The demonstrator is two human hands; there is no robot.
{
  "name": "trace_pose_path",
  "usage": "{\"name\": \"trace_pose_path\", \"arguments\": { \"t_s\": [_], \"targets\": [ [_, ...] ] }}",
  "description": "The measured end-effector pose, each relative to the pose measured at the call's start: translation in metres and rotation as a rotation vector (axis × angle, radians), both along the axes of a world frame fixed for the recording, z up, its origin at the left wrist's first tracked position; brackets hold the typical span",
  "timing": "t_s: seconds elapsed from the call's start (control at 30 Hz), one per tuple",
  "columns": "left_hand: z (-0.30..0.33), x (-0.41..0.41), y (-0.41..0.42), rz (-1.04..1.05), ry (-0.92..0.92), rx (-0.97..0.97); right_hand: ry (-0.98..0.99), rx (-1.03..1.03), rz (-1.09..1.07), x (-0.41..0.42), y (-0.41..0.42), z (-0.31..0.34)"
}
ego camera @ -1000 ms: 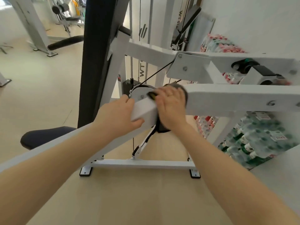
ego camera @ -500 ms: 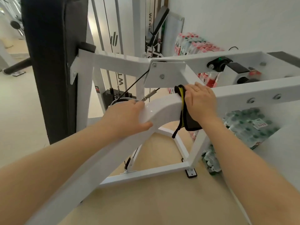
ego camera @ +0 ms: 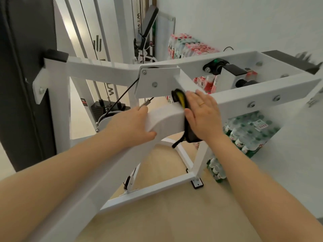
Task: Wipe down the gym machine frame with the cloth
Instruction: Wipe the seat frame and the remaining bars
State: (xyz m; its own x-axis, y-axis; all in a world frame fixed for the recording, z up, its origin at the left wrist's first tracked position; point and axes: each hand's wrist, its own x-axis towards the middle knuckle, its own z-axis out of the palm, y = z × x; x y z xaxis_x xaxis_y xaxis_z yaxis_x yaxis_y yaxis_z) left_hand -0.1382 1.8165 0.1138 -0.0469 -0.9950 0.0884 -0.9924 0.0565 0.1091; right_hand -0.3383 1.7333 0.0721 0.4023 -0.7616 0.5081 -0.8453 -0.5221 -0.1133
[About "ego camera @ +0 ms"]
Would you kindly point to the person's right hand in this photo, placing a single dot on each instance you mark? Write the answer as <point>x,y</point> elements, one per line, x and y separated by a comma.
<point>204,115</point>

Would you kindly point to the person's left hand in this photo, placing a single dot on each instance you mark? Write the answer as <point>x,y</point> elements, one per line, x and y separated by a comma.
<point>128,126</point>

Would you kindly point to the dark grey cleaning cloth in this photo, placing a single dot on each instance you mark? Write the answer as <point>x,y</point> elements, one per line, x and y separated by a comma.
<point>189,136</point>

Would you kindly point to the white gym machine frame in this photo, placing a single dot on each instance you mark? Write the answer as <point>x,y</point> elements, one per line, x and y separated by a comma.
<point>101,70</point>

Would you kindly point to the person's right forearm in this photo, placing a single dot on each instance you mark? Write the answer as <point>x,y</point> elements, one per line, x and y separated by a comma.
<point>265,194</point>

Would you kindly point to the person's left forearm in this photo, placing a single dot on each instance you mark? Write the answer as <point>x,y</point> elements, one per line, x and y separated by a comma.
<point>50,183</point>

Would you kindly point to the black weight stack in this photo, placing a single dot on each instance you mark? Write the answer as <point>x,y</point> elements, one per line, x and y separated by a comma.
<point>106,108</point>

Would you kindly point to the black bearing housing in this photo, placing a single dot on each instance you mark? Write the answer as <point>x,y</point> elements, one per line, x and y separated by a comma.
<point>215,67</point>

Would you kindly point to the small black red sticker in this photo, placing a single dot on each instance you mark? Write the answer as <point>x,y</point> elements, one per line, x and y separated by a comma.
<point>84,102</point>

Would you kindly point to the stack of water bottle packs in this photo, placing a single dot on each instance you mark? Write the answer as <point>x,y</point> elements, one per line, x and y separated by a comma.
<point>252,133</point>

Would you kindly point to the black ribbed rubber grip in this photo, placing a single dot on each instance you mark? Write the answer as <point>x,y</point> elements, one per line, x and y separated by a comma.
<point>246,83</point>

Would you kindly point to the framed whiteboard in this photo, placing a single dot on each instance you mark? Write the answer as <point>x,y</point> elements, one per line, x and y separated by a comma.
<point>165,35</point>

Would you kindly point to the chrome guide rod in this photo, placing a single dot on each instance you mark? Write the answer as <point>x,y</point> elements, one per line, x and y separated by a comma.
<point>100,22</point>
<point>73,22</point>

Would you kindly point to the black padded weight bench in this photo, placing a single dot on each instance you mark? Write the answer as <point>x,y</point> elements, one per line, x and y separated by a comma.
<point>149,20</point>

